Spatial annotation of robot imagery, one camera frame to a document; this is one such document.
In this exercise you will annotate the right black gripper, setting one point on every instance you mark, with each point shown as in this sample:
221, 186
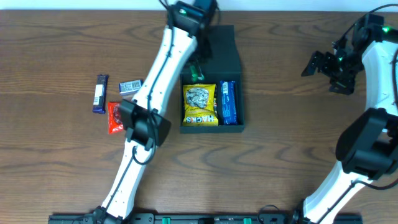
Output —
325, 64

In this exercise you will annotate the yellow Hacks candy bag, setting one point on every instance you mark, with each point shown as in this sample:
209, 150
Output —
199, 105

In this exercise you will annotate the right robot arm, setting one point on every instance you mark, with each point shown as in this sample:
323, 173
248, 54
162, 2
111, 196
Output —
367, 149

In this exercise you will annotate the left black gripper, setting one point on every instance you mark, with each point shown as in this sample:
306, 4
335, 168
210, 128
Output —
196, 66

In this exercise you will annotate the black cardboard gift box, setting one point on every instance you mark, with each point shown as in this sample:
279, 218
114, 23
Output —
222, 64

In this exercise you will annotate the green black candy bar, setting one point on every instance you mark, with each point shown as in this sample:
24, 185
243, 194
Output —
196, 72

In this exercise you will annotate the purple chocolate bar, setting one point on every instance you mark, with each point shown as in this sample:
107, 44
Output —
100, 94

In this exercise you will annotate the red Hacks candy bag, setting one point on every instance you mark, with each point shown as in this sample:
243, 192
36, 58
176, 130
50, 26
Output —
115, 124

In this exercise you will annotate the blue Oreo cookie pack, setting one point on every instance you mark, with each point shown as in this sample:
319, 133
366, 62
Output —
228, 103

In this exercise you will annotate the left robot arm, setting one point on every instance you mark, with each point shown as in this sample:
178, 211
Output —
143, 117

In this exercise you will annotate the small blue candy bar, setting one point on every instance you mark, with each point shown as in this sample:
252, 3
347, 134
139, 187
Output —
130, 87

